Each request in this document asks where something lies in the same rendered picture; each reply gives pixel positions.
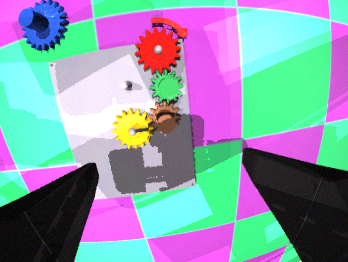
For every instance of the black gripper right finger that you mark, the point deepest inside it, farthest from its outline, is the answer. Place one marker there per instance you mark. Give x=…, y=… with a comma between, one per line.
x=310, y=202

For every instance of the blue gear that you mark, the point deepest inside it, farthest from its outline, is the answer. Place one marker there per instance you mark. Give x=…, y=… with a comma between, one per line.
x=43, y=24

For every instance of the red curved arrow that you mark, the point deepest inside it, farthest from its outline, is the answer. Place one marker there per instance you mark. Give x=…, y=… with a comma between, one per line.
x=181, y=31

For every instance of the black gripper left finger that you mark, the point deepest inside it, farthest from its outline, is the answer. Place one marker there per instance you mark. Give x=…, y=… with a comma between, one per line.
x=46, y=225

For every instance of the yellow gear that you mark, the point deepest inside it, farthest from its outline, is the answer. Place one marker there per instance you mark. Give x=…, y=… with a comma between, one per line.
x=139, y=122

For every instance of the red gear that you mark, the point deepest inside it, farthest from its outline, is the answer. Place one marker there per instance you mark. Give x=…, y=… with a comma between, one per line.
x=157, y=61

